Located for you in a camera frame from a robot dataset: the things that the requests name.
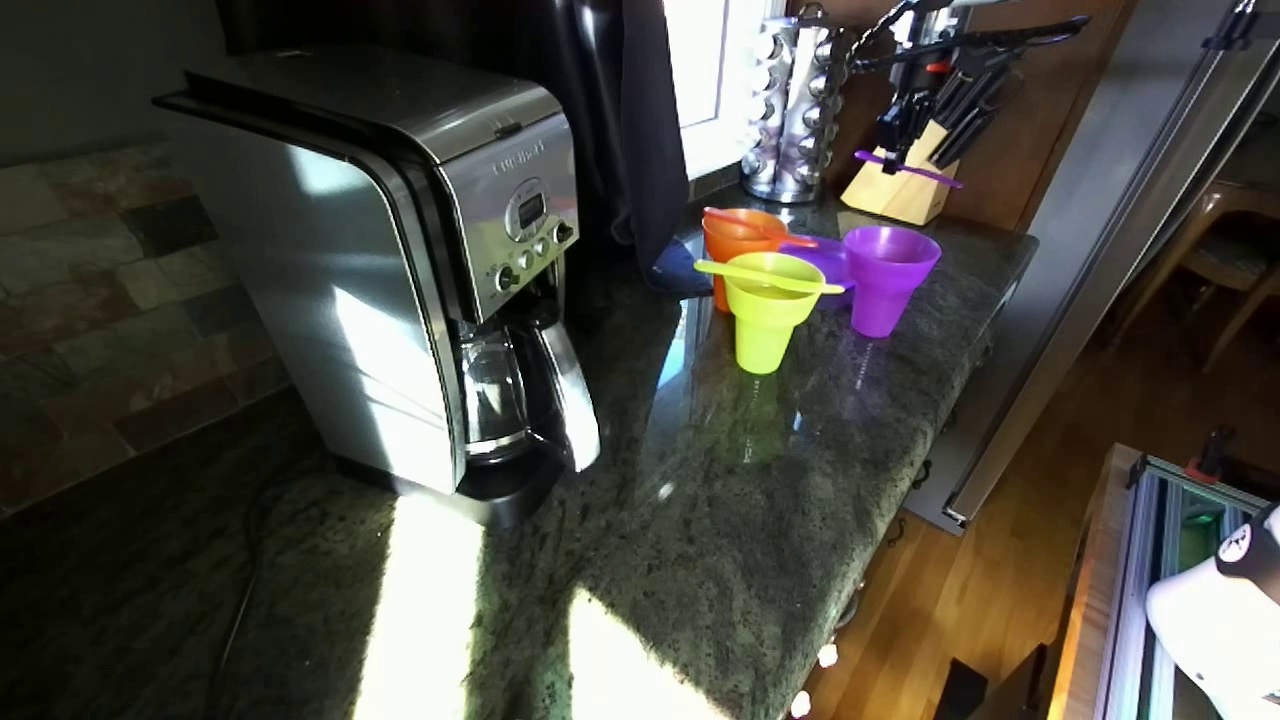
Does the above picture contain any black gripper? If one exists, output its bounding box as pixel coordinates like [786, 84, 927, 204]
[874, 25, 972, 174]

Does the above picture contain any purple plastic bowl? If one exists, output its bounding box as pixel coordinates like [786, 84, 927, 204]
[840, 220, 946, 296]

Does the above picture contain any purple plastic cup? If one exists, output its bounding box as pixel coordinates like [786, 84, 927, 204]
[849, 275, 921, 343]

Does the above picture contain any wooden knife block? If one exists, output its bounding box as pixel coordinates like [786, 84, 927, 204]
[840, 64, 1013, 228]

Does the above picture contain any yellow-green plastic knife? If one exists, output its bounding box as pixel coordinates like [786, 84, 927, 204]
[690, 251, 849, 296]

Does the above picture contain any orange plastic cup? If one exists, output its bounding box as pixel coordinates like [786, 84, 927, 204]
[707, 251, 751, 319]

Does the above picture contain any yellow-green plastic cup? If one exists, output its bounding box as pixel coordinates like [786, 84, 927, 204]
[731, 311, 805, 379]

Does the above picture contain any silver spice rack carousel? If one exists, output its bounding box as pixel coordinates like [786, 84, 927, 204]
[740, 8, 859, 207]

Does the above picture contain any purple plastic plate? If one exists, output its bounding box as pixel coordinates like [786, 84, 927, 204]
[776, 233, 856, 302]

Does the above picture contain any blue cloth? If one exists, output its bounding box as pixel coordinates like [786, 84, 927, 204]
[647, 228, 713, 302]

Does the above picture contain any dark hanging cloth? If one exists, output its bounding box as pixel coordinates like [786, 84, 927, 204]
[549, 0, 697, 268]

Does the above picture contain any wooden chair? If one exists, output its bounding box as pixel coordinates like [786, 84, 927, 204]
[1171, 181, 1280, 368]

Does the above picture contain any glass coffee carafe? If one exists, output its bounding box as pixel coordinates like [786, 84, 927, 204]
[457, 311, 603, 498]

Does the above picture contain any grey framed bin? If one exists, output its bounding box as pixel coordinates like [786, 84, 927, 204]
[1047, 439, 1280, 720]

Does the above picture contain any white rounded object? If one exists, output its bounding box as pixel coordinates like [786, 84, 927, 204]
[1143, 506, 1280, 720]

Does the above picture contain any silver coffee maker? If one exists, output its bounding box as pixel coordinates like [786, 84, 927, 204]
[156, 45, 607, 506]

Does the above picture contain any white window frame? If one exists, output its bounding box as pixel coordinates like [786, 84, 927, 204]
[660, 0, 786, 181]

